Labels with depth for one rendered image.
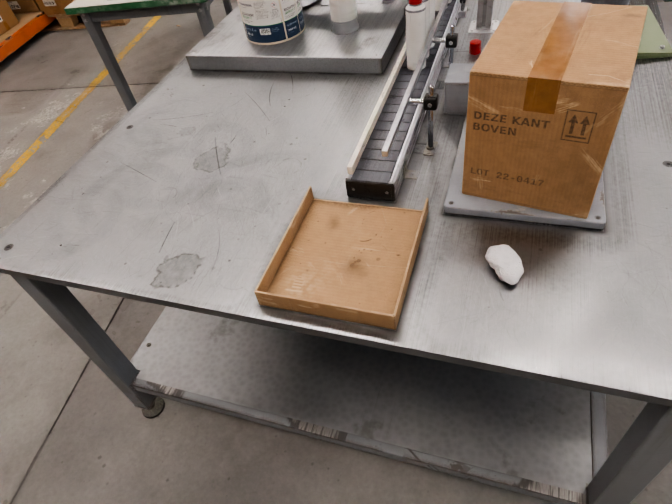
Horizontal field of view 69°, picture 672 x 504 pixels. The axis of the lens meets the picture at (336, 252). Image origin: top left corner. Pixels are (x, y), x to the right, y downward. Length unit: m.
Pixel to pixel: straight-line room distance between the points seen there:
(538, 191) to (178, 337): 1.24
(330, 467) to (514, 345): 0.94
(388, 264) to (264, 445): 0.95
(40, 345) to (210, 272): 1.43
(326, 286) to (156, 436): 1.10
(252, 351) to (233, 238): 0.63
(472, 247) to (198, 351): 1.03
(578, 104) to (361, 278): 0.46
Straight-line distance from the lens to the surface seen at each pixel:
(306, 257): 0.97
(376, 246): 0.97
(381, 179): 1.05
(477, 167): 1.00
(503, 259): 0.91
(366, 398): 1.47
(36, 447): 2.09
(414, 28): 1.38
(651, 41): 1.68
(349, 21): 1.69
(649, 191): 1.16
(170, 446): 1.83
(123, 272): 1.11
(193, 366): 1.66
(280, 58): 1.63
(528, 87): 0.89
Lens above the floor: 1.53
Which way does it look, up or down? 46 degrees down
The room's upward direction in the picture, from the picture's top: 11 degrees counter-clockwise
